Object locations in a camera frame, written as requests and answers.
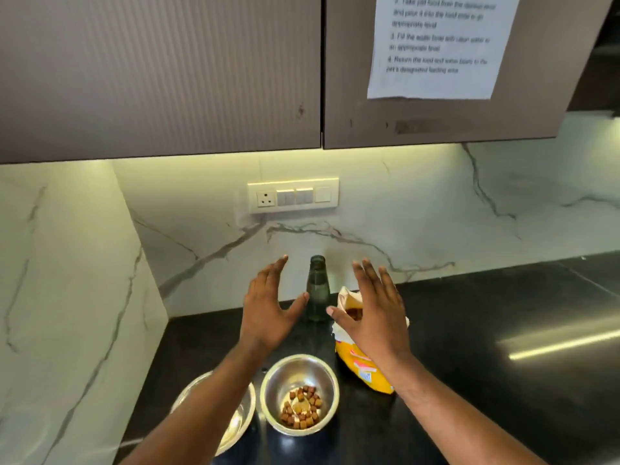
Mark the person's right forearm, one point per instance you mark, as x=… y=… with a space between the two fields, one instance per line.
x=455 y=416

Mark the steel bowl with kibble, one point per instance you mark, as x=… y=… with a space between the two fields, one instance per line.
x=299 y=394

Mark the brown smooth cabinet door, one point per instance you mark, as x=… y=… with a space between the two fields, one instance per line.
x=465 y=111

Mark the brown ribbed cabinet door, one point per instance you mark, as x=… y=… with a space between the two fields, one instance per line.
x=160 y=72

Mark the person's left hand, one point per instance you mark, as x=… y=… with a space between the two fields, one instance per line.
x=261 y=317

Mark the person's left forearm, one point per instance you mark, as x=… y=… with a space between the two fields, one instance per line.
x=198 y=411

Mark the yellow pet food bag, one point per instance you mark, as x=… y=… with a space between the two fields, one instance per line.
x=361 y=365

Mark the person's right middle finger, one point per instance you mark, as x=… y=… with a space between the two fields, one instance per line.
x=372 y=278

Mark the white printed instruction sheet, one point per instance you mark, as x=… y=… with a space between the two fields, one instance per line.
x=438 y=43

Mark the person's right hand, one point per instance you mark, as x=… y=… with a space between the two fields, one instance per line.
x=375 y=324

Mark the green glass bottle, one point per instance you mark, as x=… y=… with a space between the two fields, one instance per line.
x=318 y=290

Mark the person's left thumb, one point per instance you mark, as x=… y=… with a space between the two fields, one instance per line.
x=295 y=310

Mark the white switch panel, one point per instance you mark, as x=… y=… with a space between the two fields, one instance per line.
x=293 y=195

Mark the empty steel bowl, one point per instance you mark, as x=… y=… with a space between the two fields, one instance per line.
x=240 y=418

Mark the person's right thumb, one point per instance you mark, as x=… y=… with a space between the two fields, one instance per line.
x=340 y=318

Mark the pile of brown kibble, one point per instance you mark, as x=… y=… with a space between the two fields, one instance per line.
x=301 y=407

